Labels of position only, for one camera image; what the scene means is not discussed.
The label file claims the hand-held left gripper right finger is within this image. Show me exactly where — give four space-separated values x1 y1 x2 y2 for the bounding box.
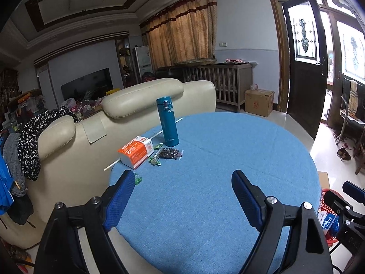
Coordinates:
231 170 334 274

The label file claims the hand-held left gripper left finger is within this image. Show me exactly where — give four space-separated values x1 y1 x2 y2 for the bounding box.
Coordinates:
34 170 136 274

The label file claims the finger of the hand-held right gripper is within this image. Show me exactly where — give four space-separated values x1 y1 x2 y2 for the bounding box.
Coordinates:
323 191 354 220
342 180 365 204

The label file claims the red plastic basket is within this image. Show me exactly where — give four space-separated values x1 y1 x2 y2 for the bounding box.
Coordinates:
316 188 343 247

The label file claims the blue toothpaste box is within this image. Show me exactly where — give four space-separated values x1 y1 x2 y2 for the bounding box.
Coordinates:
318 211 340 232

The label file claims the flat cardboard box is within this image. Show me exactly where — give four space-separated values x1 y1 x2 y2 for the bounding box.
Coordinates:
317 171 331 190

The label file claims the thin white rod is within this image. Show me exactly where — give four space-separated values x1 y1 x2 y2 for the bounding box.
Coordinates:
103 117 183 172

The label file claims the wooden stool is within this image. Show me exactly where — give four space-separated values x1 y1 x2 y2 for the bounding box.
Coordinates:
354 137 365 174

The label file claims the orange and white box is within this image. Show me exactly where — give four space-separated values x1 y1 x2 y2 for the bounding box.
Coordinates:
117 136 154 169

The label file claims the dark snack packet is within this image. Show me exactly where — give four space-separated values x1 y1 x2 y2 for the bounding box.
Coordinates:
158 147 184 160

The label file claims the striped towel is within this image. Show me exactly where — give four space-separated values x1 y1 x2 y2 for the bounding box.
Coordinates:
348 79 358 117

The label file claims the teal thermos bottle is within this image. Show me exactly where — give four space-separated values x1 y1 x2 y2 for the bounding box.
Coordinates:
156 97 180 147

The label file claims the pile of household clutter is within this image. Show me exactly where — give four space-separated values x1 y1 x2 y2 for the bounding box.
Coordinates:
61 91 115 117

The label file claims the closed cardboard box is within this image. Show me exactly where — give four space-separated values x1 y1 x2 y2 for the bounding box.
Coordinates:
245 89 275 117

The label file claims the black white floral garment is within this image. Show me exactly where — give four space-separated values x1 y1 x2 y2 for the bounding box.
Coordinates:
18 106 79 181

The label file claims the dark wooden glazed door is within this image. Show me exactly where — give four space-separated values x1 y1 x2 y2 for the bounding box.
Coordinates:
282 0 328 140

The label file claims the grey knit garment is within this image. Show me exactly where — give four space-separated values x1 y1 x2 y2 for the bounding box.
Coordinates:
3 133 27 197

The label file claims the cream leather sofa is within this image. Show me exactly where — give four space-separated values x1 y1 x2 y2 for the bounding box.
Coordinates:
24 78 216 249

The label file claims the blue jacket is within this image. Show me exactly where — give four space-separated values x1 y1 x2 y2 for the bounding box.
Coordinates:
0 145 15 214

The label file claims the wooden baby crib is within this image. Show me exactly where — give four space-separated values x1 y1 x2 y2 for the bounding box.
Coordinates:
174 60 254 112

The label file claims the black television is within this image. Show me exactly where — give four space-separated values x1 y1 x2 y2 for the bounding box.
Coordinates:
60 68 112 102

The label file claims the wooden display cabinet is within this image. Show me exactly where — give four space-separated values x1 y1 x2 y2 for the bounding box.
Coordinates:
115 37 140 87

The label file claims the white standing air conditioner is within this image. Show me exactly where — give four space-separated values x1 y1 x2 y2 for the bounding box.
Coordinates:
134 46 153 83

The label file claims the beige curtain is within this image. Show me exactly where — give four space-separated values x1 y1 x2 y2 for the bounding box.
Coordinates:
140 0 219 69

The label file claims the metal frame chair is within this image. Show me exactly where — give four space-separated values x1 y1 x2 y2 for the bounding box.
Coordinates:
335 77 365 146

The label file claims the wooden door frame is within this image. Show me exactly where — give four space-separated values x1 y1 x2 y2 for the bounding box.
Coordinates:
262 0 365 132

